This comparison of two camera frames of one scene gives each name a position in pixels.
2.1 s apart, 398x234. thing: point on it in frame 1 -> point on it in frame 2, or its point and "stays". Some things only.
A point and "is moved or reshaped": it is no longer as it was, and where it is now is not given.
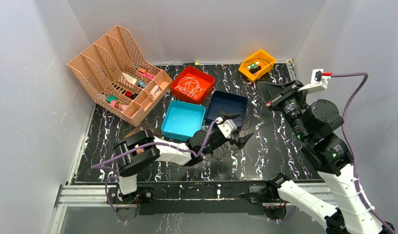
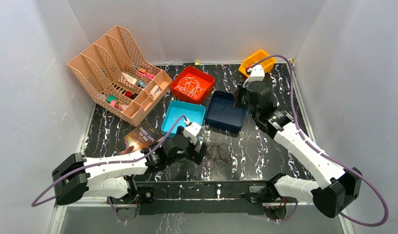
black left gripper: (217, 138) -> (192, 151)
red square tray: (193, 85) stays
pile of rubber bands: (219, 152) is moved or reshaped
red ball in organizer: (128, 93) stays
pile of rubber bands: (190, 86) stays
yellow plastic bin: (266, 61) stays
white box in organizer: (132, 80) stays
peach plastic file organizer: (114, 72) stays
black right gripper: (273, 93) -> (240, 89)
